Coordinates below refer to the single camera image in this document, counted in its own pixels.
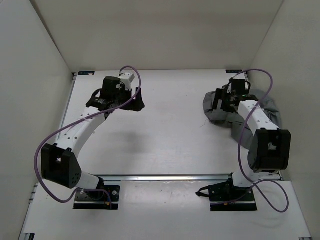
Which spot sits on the right blue label sticker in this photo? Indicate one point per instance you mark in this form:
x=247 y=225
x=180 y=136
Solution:
x=233 y=71

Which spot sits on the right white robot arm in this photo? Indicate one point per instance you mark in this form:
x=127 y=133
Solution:
x=269 y=150

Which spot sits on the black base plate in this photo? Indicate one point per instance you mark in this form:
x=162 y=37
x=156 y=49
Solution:
x=225 y=197
x=84 y=200

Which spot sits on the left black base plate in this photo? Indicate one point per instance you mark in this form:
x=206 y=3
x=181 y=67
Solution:
x=84 y=200

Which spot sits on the aluminium table rail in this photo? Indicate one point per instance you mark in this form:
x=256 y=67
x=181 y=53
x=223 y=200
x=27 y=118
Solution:
x=165 y=178

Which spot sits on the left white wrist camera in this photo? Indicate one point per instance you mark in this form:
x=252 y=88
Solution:
x=126 y=78

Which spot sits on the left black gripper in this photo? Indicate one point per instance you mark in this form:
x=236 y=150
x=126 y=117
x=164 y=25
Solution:
x=137 y=104

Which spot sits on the grey pleated skirt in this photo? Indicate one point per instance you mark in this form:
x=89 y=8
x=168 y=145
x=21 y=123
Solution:
x=232 y=120

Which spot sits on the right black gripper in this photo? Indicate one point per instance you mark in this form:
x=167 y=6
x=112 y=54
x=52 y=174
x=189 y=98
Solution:
x=219 y=94

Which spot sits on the left blue label sticker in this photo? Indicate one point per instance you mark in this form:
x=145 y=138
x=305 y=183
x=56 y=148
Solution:
x=86 y=73

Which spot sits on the blue label sticker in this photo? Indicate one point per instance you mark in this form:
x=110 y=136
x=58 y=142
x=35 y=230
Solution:
x=86 y=73
x=233 y=71

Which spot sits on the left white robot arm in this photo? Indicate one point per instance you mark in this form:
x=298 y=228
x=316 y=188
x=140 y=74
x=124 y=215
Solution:
x=59 y=161

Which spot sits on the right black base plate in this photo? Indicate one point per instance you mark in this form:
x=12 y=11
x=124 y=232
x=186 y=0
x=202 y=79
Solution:
x=225 y=197

